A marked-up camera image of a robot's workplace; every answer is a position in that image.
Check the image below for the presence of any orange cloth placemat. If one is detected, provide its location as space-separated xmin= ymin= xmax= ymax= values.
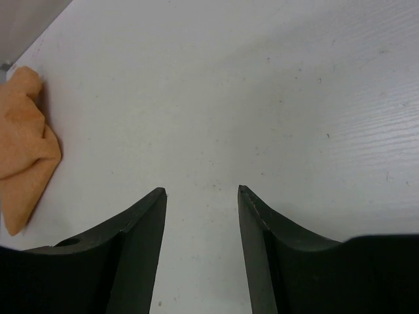
xmin=1 ymin=67 xmax=62 ymax=236

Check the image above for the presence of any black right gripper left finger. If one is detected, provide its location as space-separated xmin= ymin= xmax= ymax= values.
xmin=1 ymin=188 xmax=167 ymax=313

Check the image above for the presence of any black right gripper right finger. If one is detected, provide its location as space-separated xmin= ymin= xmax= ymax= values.
xmin=238 ymin=186 xmax=418 ymax=313

